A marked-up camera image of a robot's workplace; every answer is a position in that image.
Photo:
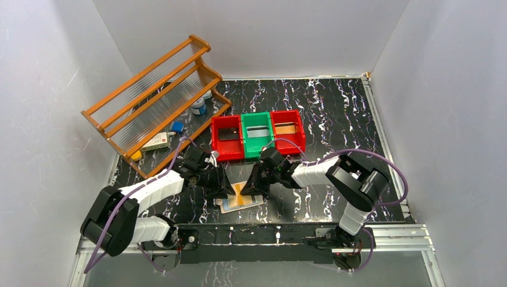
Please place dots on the silver card in bin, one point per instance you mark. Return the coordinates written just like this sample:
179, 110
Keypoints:
258, 131

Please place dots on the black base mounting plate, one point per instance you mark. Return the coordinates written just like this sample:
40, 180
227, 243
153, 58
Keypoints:
287, 242

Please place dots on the left red plastic bin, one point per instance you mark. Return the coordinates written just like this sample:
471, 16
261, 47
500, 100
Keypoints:
227, 150

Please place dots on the black card in bin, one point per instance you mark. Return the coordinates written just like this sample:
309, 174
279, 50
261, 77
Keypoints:
228, 134

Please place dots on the small yellow object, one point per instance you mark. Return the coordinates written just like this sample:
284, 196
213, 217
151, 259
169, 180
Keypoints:
137, 156

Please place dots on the small blue cube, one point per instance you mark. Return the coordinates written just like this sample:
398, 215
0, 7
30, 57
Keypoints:
177, 127

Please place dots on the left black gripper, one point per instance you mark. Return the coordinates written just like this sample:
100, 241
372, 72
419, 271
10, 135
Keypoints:
214, 176

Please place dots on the blue white round jar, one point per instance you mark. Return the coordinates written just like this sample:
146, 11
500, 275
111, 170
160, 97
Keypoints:
198, 107

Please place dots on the right red plastic bin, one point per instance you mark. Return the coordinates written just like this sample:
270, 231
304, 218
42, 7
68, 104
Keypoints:
293, 143

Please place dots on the red plastic bin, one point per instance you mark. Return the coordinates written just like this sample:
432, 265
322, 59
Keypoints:
227, 150
293, 143

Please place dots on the small white red box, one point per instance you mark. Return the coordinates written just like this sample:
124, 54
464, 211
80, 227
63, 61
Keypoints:
159, 141

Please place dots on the orange wooden shelf rack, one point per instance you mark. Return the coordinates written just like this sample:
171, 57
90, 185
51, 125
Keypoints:
146, 104

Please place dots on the green plastic bin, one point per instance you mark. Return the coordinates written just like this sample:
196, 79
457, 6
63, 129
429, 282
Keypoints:
253, 146

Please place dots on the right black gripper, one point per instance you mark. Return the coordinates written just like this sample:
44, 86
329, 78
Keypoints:
254, 186

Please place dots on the gold card in bin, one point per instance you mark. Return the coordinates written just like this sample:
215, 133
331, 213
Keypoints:
286, 128

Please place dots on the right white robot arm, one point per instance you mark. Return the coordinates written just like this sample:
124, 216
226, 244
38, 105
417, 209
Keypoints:
360, 182

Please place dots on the beige leather card holder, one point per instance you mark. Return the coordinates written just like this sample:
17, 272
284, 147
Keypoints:
225, 205

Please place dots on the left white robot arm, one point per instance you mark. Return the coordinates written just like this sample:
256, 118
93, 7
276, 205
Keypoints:
114, 221

